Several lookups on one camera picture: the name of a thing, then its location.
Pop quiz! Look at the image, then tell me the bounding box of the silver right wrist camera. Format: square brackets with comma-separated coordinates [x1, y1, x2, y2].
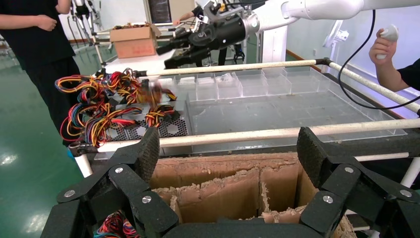
[203, 0, 230, 22]

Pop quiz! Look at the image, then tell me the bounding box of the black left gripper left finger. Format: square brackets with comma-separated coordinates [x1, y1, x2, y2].
[56, 127, 179, 238]

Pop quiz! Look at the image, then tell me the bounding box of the operator bare hand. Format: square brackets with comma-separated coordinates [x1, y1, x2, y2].
[369, 29, 398, 64]

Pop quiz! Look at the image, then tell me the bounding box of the standing person in black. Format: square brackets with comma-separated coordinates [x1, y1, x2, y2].
[0, 0, 83, 148]

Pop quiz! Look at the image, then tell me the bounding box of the operator in black shirt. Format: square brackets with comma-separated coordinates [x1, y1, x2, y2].
[396, 58, 420, 91]

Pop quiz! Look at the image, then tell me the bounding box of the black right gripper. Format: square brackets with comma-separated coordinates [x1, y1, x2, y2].
[156, 13, 260, 69]

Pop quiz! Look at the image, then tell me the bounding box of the standing person bare forearm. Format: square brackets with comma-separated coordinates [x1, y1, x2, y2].
[0, 13, 38, 31]

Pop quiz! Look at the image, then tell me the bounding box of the closed brown cardboard box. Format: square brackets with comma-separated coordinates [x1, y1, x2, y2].
[109, 22, 162, 60]

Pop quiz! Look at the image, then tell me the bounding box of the black monitor screen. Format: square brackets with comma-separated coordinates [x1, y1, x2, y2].
[147, 0, 172, 24]

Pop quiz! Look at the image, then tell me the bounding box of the black controller cable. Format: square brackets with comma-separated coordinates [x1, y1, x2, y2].
[338, 9, 420, 111]

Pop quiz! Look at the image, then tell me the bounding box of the standing person bare hand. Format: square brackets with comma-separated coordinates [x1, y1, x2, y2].
[35, 14, 58, 33]

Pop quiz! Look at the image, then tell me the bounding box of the clear acrylic divided tray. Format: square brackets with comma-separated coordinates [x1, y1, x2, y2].
[157, 66, 408, 154]

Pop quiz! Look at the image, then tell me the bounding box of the worn divided cardboard box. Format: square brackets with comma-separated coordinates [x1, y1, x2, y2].
[149, 152, 358, 238]

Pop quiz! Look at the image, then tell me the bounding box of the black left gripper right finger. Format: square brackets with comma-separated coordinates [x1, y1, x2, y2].
[297, 127, 420, 238]

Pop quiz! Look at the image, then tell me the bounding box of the grey handheld controller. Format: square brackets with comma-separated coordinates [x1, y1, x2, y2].
[375, 24, 400, 60]

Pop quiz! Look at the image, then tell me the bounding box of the operator bare forearm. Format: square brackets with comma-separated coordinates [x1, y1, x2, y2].
[376, 59, 411, 93]

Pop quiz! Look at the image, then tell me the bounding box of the white column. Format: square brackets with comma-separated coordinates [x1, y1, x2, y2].
[261, 26, 289, 63]

